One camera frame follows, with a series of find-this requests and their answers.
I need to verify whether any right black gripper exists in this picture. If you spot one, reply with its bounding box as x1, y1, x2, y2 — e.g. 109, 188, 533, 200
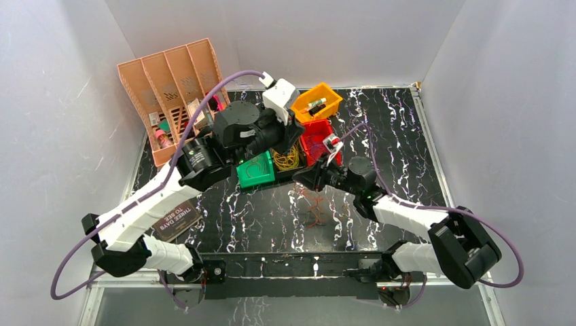
292, 151, 361, 196

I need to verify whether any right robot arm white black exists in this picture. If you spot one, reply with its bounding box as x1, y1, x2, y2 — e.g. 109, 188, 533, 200
292, 156, 502, 289

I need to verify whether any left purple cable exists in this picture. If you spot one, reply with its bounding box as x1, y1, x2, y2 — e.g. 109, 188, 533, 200
50, 69, 271, 302

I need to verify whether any purple cable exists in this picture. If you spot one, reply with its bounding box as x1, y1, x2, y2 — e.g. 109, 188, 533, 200
333, 122, 526, 290
50, 69, 271, 302

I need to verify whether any pink pen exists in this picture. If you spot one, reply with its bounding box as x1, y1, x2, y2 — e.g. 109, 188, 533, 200
209, 94, 226, 112

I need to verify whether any white box in organizer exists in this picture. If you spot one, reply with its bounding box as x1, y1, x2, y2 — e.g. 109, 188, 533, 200
186, 98, 213, 129

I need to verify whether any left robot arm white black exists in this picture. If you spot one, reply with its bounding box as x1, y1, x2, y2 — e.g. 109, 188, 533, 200
82, 101, 305, 283

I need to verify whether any yellow green wire coil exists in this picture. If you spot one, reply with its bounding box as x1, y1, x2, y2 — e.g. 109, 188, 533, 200
272, 143, 302, 173

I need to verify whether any glue stick in yellow bin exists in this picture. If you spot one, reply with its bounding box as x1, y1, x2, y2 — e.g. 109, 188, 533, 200
307, 98, 327, 110

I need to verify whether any dark book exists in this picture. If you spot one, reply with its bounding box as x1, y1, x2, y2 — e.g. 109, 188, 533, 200
151, 200, 202, 242

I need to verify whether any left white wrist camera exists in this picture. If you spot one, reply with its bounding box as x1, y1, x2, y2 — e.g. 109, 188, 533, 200
259, 71, 300, 126

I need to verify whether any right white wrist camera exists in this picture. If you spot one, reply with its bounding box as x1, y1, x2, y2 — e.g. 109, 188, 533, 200
323, 133, 343, 164

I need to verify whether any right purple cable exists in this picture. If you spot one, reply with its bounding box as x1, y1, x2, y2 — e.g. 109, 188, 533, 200
333, 122, 526, 290

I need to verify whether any black marker in yellow bin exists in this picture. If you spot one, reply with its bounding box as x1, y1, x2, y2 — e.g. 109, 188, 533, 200
308, 104, 326, 116

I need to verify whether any green plastic bin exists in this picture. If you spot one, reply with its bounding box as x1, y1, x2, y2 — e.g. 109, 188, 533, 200
236, 151, 275, 189

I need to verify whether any pink plastic file organizer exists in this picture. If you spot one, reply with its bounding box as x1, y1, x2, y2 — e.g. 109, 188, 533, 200
118, 39, 230, 168

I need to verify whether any pink bottle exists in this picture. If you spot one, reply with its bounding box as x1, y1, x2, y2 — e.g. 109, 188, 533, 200
154, 129, 173, 149

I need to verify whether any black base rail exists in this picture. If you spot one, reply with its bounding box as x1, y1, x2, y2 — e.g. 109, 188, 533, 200
202, 251, 422, 306

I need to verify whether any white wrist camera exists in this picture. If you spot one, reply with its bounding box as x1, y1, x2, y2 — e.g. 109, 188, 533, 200
259, 71, 300, 126
323, 133, 343, 164

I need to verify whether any red plastic bin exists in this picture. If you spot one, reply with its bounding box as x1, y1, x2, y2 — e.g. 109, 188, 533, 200
300, 119, 333, 167

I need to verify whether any yellow plastic bin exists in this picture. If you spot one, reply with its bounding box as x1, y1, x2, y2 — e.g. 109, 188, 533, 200
291, 82, 343, 123

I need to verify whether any orange wire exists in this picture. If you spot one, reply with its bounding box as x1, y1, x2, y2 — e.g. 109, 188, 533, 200
245, 157, 267, 179
292, 184, 350, 230

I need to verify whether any black plastic bin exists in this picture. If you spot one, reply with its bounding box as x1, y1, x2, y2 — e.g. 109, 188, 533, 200
269, 142, 308, 183

